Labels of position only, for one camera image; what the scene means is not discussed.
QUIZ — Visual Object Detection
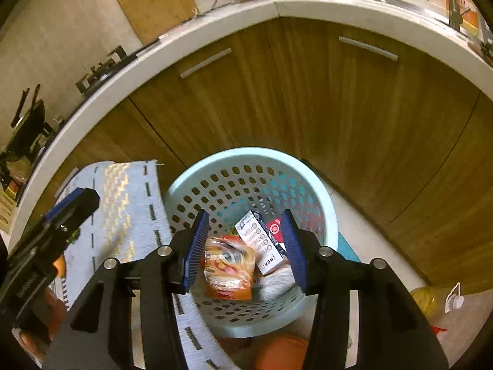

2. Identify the orange round object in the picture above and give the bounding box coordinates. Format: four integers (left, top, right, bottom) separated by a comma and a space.
254, 335, 311, 370

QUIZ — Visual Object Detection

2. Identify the red paper cup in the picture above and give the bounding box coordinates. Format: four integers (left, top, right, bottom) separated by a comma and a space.
267, 218, 287, 245

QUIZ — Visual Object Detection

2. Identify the orange paper cup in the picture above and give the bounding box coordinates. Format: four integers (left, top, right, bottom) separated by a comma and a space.
40, 289, 72, 340

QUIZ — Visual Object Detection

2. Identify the white blue milk carton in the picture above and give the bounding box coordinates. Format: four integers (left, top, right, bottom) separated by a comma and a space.
234, 210, 287, 276

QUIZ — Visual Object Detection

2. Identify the yellow oil bottle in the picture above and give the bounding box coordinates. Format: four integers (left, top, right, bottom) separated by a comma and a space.
410, 282, 468, 317

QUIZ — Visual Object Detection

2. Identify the red yellow packet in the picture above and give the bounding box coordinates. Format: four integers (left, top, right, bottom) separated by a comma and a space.
3, 177, 24, 202

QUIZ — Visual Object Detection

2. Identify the wooden base cabinet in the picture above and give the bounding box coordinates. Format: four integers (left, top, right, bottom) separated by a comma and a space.
29, 17, 493, 297

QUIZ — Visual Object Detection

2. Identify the wooden cutting board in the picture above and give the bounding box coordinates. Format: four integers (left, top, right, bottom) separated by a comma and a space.
109, 0, 199, 46

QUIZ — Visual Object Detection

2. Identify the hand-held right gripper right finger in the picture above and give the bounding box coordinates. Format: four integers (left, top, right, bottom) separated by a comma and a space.
280, 209, 449, 370

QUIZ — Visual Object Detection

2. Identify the metal faucet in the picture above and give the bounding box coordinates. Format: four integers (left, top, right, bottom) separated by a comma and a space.
443, 0, 465, 31

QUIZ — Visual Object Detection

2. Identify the red snack packet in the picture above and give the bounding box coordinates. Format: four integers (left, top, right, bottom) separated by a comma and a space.
202, 235, 257, 302

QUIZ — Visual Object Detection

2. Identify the black gas stove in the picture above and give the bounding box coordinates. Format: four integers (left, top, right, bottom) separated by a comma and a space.
75, 39, 160, 97

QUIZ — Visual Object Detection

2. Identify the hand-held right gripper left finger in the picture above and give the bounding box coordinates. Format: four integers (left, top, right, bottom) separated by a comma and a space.
42, 209, 210, 370

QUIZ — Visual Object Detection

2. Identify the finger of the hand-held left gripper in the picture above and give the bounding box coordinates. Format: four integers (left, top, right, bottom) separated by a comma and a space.
42, 187, 100, 240

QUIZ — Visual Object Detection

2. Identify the black wok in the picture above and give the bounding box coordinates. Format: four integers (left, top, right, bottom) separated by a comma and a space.
0, 85, 55, 162

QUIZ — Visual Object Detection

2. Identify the yellow orange packet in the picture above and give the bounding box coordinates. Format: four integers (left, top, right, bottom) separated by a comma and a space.
449, 0, 480, 35

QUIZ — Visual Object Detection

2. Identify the teal floor mat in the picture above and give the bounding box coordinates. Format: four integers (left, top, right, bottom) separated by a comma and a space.
338, 231, 361, 265

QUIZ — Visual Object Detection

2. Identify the light blue plastic basket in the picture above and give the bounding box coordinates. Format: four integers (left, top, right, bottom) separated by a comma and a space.
165, 146, 340, 339

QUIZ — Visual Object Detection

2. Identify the patterned grey tablecloth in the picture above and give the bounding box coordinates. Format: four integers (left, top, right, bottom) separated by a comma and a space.
54, 159, 232, 370

